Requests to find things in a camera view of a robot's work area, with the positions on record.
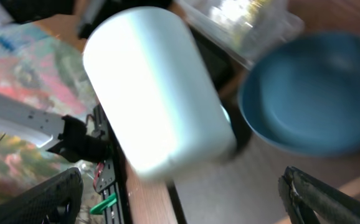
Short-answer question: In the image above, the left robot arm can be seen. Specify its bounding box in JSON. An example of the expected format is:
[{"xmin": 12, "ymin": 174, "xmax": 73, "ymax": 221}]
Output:
[{"xmin": 0, "ymin": 95, "xmax": 110, "ymax": 223}]

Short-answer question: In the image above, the white cup pink inside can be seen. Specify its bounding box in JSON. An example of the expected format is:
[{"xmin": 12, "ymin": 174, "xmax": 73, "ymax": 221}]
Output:
[{"xmin": 83, "ymin": 7, "xmax": 236, "ymax": 181}]

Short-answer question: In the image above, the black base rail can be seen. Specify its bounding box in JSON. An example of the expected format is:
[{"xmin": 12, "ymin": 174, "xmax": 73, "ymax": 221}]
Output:
[{"xmin": 92, "ymin": 105, "xmax": 133, "ymax": 224}]

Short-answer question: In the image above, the black waste tray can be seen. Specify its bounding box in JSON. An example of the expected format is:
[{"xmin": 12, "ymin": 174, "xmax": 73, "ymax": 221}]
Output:
[{"xmin": 0, "ymin": 0, "xmax": 172, "ymax": 39}]

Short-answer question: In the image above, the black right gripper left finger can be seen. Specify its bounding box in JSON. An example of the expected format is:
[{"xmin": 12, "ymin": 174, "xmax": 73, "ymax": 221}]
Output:
[{"xmin": 0, "ymin": 167, "xmax": 83, "ymax": 224}]

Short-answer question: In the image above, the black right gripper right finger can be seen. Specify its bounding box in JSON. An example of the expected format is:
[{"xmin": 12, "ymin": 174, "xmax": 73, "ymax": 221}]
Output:
[{"xmin": 278, "ymin": 167, "xmax": 360, "ymax": 224}]

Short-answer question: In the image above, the clear plastic bin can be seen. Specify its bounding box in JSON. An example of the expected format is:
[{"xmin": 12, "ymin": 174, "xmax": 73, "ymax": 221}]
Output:
[{"xmin": 176, "ymin": 0, "xmax": 305, "ymax": 69}]

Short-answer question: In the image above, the brown plastic tray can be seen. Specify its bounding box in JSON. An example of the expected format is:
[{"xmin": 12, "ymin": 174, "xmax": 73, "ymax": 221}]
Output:
[{"xmin": 167, "ymin": 24, "xmax": 360, "ymax": 224}]

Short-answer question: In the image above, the dark blue plate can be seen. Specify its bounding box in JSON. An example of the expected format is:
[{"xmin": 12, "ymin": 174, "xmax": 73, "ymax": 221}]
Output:
[{"xmin": 238, "ymin": 32, "xmax": 360, "ymax": 157}]

